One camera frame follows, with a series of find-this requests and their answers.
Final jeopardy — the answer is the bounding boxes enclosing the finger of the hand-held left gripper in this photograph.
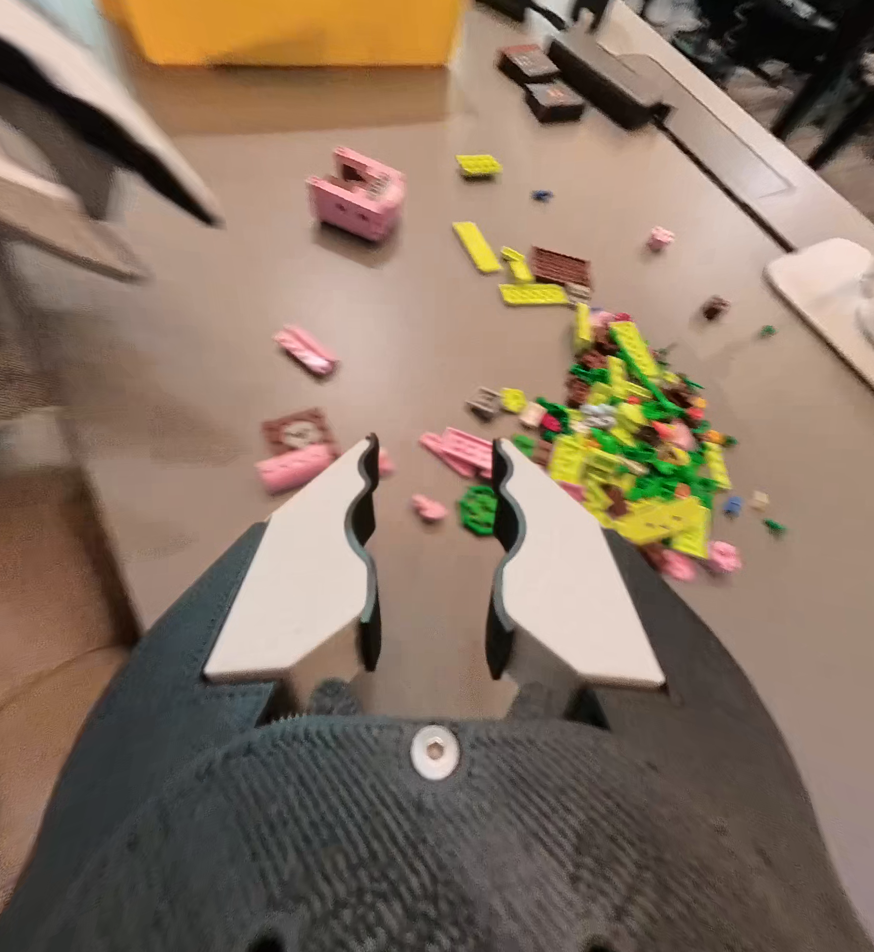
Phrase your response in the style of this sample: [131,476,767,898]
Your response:
[0,0,224,228]
[0,158,149,285]

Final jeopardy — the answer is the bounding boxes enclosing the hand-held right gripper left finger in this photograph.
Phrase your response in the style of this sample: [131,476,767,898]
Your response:
[202,433,383,711]

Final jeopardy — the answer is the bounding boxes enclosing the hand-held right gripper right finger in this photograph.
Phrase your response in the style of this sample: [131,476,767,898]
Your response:
[485,437,667,716]

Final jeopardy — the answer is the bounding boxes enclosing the pink brick block with face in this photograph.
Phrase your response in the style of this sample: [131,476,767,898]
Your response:
[254,444,337,495]

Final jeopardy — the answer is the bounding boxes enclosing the pink brick block with holes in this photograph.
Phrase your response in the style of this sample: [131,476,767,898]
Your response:
[305,146,408,243]

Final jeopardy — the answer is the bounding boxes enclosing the lime plate with face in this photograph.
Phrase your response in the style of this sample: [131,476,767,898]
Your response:
[614,497,711,560]

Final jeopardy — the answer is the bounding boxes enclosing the green web wheel piece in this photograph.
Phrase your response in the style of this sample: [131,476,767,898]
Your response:
[457,484,499,536]

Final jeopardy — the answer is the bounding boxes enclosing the brown plate with face print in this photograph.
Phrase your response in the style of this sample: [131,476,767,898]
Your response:
[261,408,332,457]

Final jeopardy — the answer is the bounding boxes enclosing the pile of mixed toy bricks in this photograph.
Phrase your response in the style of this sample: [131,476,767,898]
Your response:
[549,303,739,581]

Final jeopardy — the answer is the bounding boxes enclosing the pink flat plate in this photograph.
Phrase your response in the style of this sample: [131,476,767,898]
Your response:
[440,427,497,475]

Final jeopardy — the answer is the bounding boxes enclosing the pink narrow studded plate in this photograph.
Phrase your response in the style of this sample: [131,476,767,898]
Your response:
[418,433,479,480]

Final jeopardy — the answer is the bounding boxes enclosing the yellow plastic bin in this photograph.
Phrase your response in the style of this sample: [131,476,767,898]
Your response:
[98,0,469,69]

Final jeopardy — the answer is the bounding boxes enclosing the lime long studded plate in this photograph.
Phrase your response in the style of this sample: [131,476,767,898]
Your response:
[498,282,571,308]

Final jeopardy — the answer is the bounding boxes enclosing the brown upturned large plate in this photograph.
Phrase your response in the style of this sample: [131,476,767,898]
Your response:
[529,246,593,288]

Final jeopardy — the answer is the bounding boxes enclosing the lime smooth flat tile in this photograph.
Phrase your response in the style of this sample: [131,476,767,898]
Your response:
[450,220,503,275]

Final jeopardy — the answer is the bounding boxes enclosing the dark brown flat block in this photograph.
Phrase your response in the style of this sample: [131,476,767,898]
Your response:
[496,44,562,84]
[523,79,587,124]

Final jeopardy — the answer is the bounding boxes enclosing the flat black box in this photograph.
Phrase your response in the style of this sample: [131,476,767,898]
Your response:
[547,32,674,132]

